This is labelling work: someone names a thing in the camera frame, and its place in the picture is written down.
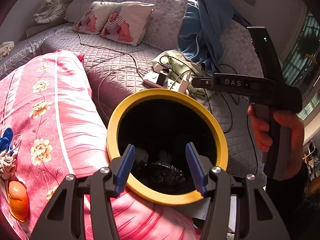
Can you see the grey bolster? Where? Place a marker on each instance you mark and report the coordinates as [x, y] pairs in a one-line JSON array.
[[42, 29]]

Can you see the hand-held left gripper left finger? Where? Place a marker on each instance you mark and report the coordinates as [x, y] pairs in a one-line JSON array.
[[125, 170]]

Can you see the grey lace cushion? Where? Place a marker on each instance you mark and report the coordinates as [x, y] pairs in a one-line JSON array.
[[77, 6]]

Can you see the orange with peel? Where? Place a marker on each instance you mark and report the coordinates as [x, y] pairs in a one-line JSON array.
[[18, 200]]

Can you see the patterned glass door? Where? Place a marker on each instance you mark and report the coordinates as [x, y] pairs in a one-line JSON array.
[[302, 45]]

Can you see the black plastic bag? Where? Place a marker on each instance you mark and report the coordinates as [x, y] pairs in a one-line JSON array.
[[162, 175]]

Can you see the white charger plug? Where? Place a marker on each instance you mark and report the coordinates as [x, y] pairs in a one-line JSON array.
[[185, 81]]

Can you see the white power strip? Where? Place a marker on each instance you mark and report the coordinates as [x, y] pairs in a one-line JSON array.
[[150, 79]]

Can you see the long blue curtain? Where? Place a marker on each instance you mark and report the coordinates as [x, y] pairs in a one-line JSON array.
[[207, 17]]

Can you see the white tiger plush toy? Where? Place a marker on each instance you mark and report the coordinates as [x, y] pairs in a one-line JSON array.
[[52, 7]]

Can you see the blue plastic bag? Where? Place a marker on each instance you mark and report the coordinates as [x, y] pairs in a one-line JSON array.
[[6, 140]]

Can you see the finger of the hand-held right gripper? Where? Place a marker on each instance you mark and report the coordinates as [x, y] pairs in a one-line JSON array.
[[202, 82]]

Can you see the cream crumpled cloth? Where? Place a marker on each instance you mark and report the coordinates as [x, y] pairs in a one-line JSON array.
[[6, 49]]

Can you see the black power adapter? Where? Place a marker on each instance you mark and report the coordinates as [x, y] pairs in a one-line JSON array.
[[163, 76]]

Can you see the baby print pillow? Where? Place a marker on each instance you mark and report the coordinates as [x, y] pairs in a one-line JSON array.
[[92, 17], [125, 22]]

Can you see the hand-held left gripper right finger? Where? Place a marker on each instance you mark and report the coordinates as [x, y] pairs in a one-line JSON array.
[[196, 170]]

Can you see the person's right forearm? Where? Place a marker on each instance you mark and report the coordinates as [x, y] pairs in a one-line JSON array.
[[295, 205]]

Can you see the grey quilted sofa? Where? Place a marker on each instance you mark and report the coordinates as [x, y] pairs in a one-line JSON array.
[[112, 62]]

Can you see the person's right hand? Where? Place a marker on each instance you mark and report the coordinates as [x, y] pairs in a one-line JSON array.
[[295, 142]]

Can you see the yellow-rimmed trash bin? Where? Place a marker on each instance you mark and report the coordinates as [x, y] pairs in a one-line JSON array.
[[117, 120]]

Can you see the pink floral blanket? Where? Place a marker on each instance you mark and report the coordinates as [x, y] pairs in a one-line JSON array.
[[62, 130]]

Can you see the green cloth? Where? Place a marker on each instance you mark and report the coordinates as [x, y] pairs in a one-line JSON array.
[[175, 62]]

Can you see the white patterned cloth pouch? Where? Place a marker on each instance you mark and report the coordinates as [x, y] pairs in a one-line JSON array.
[[7, 165]]

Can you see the wall switch plate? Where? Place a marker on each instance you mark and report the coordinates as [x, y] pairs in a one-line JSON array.
[[249, 0]]

